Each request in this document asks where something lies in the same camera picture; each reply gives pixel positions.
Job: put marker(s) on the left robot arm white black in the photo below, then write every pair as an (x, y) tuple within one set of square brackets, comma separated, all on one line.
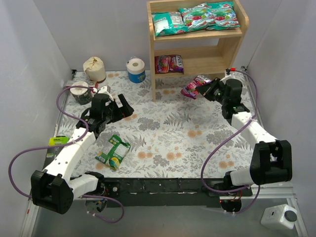
[(53, 188)]

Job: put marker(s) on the blue wrapped tissue roll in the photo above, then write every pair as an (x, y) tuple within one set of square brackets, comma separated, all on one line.
[(136, 70)]

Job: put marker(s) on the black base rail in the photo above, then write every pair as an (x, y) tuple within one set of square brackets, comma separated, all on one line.
[(163, 192)]

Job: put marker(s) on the green snack bag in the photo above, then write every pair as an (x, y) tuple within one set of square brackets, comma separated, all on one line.
[(113, 153)]

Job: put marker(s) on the floral table mat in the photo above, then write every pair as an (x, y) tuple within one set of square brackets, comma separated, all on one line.
[(173, 136)]

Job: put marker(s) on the wooden two-tier shelf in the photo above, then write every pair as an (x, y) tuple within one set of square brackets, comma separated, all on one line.
[(208, 60)]

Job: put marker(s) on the dark green wrapped tissue roll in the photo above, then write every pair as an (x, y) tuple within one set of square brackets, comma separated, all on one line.
[(81, 92)]

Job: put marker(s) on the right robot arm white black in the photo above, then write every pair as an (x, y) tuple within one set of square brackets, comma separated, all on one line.
[(272, 158)]

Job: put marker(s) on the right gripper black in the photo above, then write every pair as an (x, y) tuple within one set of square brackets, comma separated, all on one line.
[(210, 89)]

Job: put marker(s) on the beige wrapped tissue roll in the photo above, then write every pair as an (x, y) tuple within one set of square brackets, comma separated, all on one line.
[(95, 69)]

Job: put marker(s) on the red and white small box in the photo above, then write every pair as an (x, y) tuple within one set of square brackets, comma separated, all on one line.
[(91, 84)]

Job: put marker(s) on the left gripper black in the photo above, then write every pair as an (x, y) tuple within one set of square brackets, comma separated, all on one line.
[(118, 110)]

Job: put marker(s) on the teal candy bag white back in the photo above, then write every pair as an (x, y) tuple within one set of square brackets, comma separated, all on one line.
[(168, 23)]

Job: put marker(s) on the teal mint candy bag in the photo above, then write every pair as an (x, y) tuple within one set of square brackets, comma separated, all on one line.
[(197, 18), (224, 16)]

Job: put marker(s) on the white plastic jug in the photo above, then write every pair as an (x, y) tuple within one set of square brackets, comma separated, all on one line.
[(280, 217)]

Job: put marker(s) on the teal mint candy bag front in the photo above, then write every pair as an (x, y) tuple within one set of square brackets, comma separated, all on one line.
[(224, 16)]

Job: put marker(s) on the green black razor box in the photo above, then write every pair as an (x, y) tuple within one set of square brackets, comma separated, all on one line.
[(52, 152)]

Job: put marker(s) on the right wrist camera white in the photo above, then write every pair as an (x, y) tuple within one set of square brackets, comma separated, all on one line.
[(232, 73)]

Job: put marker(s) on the purple berries candy bag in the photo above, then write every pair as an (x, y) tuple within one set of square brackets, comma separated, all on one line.
[(190, 90), (169, 64)]

